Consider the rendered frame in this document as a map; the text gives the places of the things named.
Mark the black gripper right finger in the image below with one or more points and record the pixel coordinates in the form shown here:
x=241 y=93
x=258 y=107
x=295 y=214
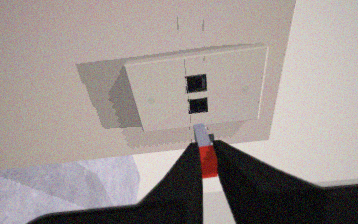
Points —
x=258 y=193

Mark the beige panel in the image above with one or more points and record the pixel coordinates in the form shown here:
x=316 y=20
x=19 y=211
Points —
x=90 y=79

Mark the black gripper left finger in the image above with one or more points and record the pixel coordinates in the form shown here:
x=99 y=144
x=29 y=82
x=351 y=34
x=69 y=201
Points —
x=176 y=199

